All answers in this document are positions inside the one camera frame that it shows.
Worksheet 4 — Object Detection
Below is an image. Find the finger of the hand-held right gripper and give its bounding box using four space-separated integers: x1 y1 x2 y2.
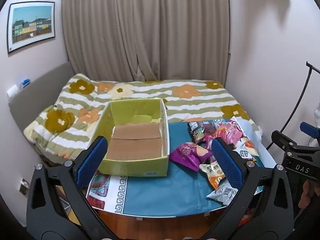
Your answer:
271 130 300 154
300 122 320 139

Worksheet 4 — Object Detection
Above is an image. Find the dark snack packet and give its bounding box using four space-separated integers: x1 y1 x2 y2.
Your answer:
187 120 220 144

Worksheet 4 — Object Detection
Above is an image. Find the teal patterned tablecloth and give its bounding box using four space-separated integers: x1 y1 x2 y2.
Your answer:
86 118 273 217

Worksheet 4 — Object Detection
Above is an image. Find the white wall switch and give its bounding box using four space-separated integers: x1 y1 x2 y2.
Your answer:
7 85 19 98

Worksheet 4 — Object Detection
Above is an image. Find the pink snack packet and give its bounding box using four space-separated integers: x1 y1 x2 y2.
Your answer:
205 117 248 150

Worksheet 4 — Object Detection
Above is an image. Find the purple snack packet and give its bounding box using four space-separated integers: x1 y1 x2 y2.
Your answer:
170 142 213 172

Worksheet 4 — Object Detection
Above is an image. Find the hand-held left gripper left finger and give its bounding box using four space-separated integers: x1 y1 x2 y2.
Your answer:
26 136 112 239

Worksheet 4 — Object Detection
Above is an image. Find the grey padded headboard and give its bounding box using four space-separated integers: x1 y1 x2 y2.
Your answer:
9 62 75 130

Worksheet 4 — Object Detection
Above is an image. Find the grey white snack packet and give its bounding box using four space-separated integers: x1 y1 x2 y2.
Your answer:
206 180 238 207

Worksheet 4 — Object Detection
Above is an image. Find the person's right hand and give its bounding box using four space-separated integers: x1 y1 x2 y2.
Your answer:
301 179 312 206

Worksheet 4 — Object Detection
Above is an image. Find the white brown chip bag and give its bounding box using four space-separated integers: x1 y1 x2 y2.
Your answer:
232 137 259 163

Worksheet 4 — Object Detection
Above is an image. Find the white orange snack packet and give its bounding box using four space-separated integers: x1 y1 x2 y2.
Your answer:
199 161 225 190

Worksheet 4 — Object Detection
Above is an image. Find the beige curtain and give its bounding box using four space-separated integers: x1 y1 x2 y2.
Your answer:
61 0 230 83

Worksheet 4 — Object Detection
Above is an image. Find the floral striped blanket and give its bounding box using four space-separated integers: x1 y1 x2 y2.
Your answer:
24 74 258 165

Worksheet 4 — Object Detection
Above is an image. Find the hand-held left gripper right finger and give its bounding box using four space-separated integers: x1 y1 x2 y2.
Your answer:
207 137 294 239

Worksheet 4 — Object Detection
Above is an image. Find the green cardboard box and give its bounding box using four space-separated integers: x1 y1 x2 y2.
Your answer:
89 98 171 177

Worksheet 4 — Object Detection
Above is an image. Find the metal wall outlet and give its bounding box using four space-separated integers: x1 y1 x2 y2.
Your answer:
19 178 31 195

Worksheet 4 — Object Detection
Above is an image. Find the framed wall picture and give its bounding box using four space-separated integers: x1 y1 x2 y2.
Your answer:
7 1 55 55

